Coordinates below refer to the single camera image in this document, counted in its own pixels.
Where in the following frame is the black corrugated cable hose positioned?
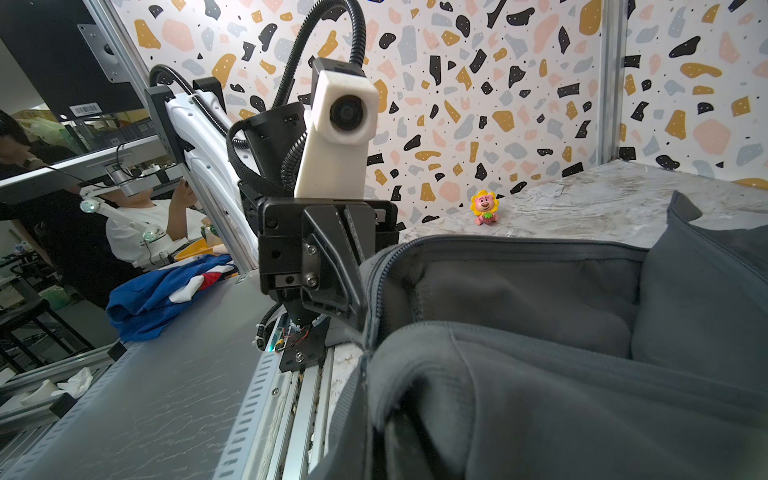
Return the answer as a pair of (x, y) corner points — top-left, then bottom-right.
(148, 0), (368, 193)

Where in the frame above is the left corner aluminium post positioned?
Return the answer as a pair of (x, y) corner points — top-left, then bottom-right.
(596, 0), (628, 165)

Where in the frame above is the person in white shirt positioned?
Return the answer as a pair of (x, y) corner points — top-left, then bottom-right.
(100, 178), (208, 264)

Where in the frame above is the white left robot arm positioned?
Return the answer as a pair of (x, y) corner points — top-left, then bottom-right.
(146, 66), (398, 330)

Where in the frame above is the dark grey zip jacket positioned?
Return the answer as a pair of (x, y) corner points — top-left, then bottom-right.
(311, 192), (767, 479)

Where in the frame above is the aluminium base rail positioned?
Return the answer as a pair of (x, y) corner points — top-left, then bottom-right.
(221, 308), (361, 479)

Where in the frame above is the blue cloth outside cell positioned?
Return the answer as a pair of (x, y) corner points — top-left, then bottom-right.
(106, 255), (238, 342)

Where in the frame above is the pink yellow small toy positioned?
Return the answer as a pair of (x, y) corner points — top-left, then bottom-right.
(471, 190), (499, 226)

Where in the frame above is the grey perforated cover panel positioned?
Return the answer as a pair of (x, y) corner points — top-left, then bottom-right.
(1, 273), (276, 479)

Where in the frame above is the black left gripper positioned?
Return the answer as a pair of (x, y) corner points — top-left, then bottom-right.
(226, 103), (399, 330)

